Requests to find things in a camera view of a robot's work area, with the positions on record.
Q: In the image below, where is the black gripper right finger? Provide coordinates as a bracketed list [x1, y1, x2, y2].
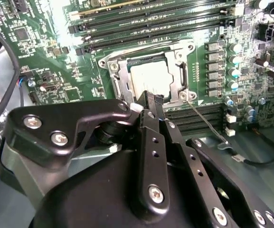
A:
[154, 94, 274, 228]

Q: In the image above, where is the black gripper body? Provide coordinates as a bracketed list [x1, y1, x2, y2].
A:
[32, 149, 213, 228]

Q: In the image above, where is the metal socket cover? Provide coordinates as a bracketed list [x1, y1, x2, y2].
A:
[114, 51, 191, 106]

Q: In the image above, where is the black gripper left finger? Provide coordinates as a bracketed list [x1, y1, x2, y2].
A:
[0, 90, 171, 216]

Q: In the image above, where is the metal locking lever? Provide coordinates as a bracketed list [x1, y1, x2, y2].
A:
[185, 101, 229, 146]

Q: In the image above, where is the silver CPU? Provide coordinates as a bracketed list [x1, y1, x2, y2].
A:
[127, 57, 175, 100]

